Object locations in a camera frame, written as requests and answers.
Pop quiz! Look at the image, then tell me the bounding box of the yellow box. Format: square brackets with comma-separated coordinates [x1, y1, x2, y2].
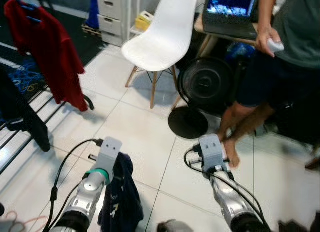
[135, 11, 153, 32]

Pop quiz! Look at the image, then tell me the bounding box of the black metal clothes rack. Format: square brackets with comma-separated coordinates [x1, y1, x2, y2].
[0, 87, 96, 175]

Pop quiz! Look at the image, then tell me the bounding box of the white hand controller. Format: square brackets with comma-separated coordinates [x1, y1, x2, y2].
[267, 38, 286, 54]

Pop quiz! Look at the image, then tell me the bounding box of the black round fan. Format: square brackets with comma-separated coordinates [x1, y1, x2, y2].
[177, 56, 237, 115]

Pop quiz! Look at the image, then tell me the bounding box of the wooden pallet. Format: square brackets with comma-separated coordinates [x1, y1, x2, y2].
[81, 23, 101, 37]

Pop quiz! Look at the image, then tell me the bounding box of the red shirt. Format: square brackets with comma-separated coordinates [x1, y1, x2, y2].
[4, 0, 90, 113]

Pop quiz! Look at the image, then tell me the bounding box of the grey drawer cabinet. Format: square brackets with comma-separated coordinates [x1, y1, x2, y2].
[96, 0, 138, 47]

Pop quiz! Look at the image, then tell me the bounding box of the blue cloth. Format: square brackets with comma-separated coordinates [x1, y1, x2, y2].
[89, 0, 100, 29]

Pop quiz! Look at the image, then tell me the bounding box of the person's right hand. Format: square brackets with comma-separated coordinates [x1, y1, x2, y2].
[256, 26, 283, 58]

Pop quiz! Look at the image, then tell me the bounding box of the plain dark polo shirt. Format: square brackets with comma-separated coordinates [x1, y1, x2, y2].
[97, 152, 145, 232]

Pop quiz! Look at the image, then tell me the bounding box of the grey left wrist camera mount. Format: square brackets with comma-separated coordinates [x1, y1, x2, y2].
[89, 137, 123, 180]

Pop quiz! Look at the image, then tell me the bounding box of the grey right robot leg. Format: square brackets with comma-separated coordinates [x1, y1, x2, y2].
[157, 219, 193, 232]

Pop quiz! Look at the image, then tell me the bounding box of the open laptop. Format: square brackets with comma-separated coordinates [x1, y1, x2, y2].
[202, 0, 258, 40]

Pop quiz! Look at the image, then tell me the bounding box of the person in grey shirt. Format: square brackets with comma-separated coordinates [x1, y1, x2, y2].
[217, 0, 320, 169]

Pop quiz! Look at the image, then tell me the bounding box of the black round stand base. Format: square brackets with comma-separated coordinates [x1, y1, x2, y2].
[167, 106, 210, 140]

